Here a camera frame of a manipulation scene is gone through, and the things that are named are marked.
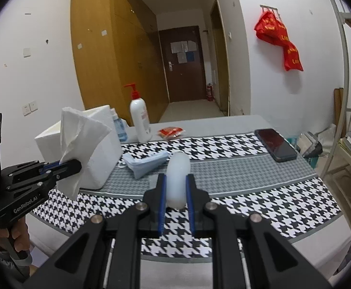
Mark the white red pump lotion bottle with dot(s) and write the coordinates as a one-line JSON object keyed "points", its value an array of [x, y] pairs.
{"points": [[140, 117]]}

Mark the red fire extinguisher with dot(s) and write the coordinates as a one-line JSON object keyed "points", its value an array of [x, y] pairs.
{"points": [[210, 93]]}

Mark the red snack packet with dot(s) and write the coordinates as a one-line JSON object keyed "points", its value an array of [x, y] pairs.
{"points": [[171, 132]]}

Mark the white foam tube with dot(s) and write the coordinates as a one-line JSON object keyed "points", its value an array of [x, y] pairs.
{"points": [[178, 177]]}

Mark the black smartphone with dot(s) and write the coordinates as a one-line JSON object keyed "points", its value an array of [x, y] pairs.
{"points": [[276, 144]]}

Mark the wooden board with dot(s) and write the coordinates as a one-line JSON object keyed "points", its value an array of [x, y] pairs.
{"points": [[338, 105]]}

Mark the white wall switch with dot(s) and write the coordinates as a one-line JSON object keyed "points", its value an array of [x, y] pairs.
{"points": [[33, 106], [27, 52]]}

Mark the blue door notice paper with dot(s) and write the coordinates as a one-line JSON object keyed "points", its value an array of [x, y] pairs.
{"points": [[190, 56]]}

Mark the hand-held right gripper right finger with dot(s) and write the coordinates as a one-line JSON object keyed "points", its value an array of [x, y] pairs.
{"points": [[190, 204]]}

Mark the clear bottle blue label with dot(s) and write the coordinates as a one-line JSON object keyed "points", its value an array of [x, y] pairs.
{"points": [[120, 128]]}

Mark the metal bunk bed frame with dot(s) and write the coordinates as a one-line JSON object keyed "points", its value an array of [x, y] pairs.
{"points": [[345, 66]]}

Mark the person's left hand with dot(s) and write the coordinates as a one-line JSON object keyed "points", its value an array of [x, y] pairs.
{"points": [[23, 237]]}

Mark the white paper tissue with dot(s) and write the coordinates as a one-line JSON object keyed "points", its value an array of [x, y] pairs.
{"points": [[82, 135]]}

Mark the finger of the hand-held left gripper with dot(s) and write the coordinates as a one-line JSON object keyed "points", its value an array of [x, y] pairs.
{"points": [[52, 166], [68, 168]]}

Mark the red printed bag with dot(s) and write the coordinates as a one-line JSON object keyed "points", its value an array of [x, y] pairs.
{"points": [[270, 28], [292, 57]]}

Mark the blue face mask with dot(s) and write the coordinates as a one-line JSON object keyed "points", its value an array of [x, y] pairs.
{"points": [[145, 165]]}

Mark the wooden wardrobe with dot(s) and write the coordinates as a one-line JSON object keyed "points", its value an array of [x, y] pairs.
{"points": [[103, 66]]}

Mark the clear plastic bag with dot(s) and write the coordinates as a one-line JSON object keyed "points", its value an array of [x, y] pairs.
{"points": [[326, 135]]}

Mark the white wall socket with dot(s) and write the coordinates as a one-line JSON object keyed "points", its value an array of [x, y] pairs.
{"points": [[26, 109]]}

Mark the white door notice paper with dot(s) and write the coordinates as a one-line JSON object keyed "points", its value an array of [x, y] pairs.
{"points": [[179, 47], [181, 57], [192, 45]]}

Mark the houndstooth tablecloth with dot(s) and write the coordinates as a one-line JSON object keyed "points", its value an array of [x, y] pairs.
{"points": [[253, 192]]}

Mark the dark brown entrance door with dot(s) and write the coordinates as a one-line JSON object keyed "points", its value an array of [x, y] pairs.
{"points": [[184, 81]]}

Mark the light wooden side door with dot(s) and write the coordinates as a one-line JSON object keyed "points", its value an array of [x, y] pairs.
{"points": [[220, 66]]}

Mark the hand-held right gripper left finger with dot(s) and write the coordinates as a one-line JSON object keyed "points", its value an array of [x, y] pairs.
{"points": [[161, 204]]}

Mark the white foam box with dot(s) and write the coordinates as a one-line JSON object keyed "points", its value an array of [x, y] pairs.
{"points": [[103, 168]]}

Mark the metal wall hook rack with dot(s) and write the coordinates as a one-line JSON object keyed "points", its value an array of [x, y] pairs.
{"points": [[268, 7]]}

